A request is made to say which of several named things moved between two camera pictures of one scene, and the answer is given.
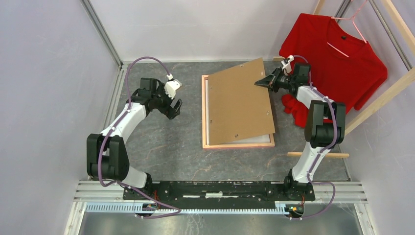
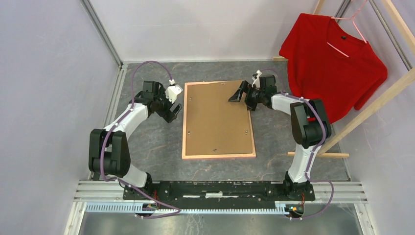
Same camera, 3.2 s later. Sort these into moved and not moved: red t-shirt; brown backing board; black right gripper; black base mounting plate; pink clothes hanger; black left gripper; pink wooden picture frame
Moved: brown backing board; black right gripper; pink wooden picture frame
Not moved: pink clothes hanger; black base mounting plate; red t-shirt; black left gripper
